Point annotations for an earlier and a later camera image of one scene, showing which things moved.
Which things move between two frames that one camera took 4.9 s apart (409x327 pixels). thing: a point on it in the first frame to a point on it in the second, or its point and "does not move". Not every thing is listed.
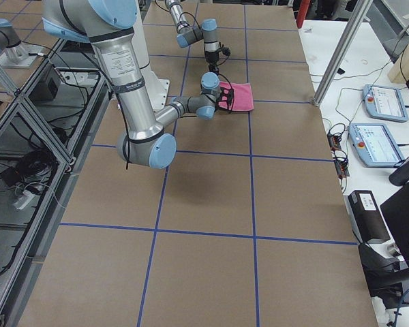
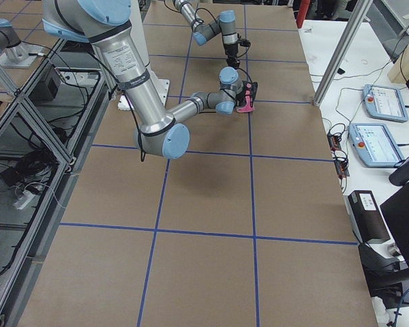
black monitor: x=403 y=212 does not move
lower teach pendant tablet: x=374 y=145 does not move
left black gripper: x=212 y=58 to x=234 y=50
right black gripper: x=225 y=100 to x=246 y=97
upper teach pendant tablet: x=385 y=103 does not move
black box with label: x=366 y=216 does not move
